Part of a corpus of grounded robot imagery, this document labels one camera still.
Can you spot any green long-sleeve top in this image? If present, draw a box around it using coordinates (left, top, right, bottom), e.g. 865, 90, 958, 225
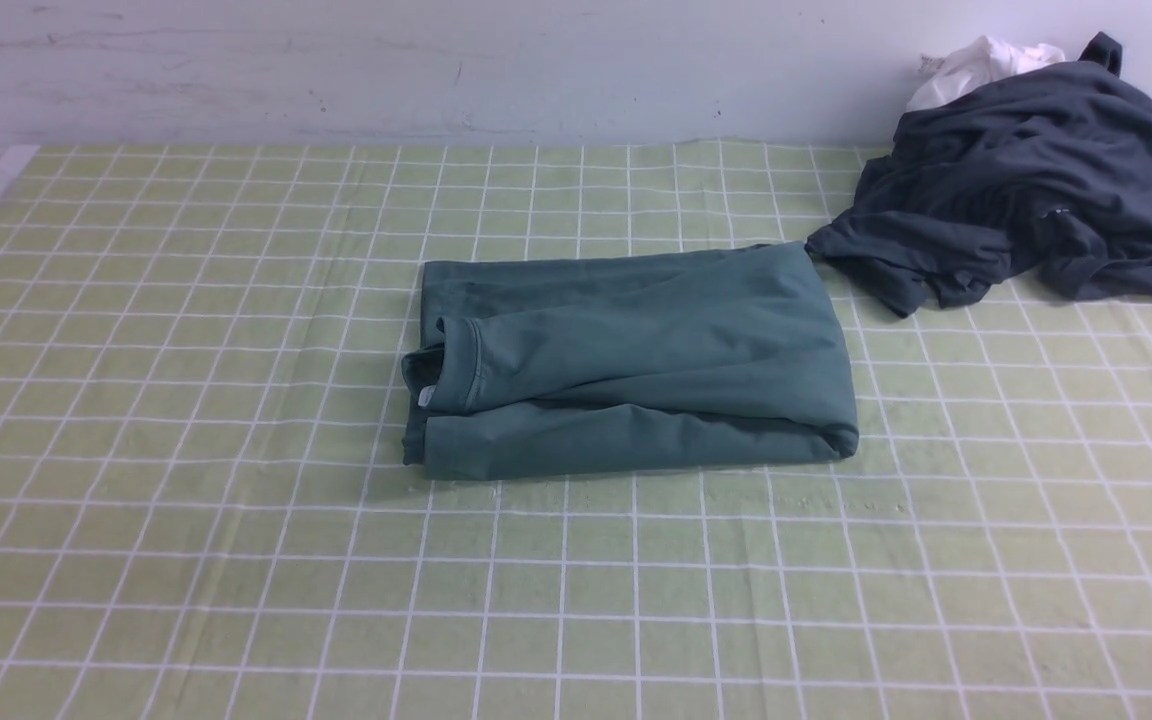
401, 242, 861, 482

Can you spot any green checkered tablecloth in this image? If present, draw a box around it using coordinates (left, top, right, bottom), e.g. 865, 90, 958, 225
0, 141, 1152, 719

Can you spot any white crumpled garment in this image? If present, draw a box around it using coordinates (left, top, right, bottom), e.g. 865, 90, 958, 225
905, 36, 1066, 113

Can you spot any dark grey crumpled garment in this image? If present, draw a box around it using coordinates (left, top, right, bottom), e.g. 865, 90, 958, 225
806, 32, 1152, 318

